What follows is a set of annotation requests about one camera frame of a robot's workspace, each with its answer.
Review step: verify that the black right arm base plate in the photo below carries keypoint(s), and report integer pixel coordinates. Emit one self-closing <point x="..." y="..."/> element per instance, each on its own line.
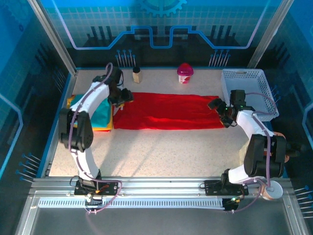
<point x="212" y="188"/>

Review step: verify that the aluminium rail frame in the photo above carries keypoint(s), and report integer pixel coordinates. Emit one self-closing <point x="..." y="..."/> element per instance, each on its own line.
<point x="159" y="182"/>

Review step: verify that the white plastic basket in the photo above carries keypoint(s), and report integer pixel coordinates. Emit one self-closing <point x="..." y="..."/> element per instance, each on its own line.
<point x="249" y="80"/>

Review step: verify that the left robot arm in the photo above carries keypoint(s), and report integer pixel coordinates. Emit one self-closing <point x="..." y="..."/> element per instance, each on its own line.
<point x="85" y="159"/>

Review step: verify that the round tape roll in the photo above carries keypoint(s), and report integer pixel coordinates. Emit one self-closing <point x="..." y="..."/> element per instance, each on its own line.
<point x="275" y="193"/>

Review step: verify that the large red t-shirt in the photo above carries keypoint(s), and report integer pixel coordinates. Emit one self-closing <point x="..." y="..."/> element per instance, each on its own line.
<point x="166" y="110"/>

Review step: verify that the small black controller board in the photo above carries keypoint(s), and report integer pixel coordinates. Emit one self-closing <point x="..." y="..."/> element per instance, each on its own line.
<point x="94" y="199"/>
<point x="231" y="204"/>

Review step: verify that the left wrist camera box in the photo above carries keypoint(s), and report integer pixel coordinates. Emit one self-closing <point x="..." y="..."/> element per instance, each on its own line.
<point x="117" y="75"/>

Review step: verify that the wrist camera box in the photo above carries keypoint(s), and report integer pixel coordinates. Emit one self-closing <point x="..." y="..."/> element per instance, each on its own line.
<point x="117" y="75"/>
<point x="237" y="97"/>

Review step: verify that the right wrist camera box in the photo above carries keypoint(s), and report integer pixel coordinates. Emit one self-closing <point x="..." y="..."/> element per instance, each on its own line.
<point x="237" y="97"/>

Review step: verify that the spice jar with black lid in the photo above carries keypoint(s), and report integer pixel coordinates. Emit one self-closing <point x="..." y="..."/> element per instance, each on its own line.
<point x="137" y="77"/>

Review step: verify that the stack of folded cloths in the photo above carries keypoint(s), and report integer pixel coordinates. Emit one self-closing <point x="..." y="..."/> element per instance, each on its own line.
<point x="102" y="127"/>

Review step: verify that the pink lidded cup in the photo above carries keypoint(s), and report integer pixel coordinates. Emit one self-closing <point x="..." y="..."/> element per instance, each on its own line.
<point x="185" y="73"/>

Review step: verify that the aluminium corner post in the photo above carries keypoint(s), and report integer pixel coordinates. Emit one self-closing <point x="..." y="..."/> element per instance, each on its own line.
<point x="270" y="34"/>
<point x="52" y="34"/>

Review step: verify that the folded teal t-shirt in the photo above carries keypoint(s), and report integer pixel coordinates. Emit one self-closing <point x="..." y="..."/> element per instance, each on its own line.
<point x="101" y="115"/>

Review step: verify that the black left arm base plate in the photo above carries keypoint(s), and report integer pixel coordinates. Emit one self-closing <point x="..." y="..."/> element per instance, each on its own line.
<point x="110" y="188"/>

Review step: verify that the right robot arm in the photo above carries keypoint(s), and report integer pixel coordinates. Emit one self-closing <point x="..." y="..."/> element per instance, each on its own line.
<point x="249" y="122"/>

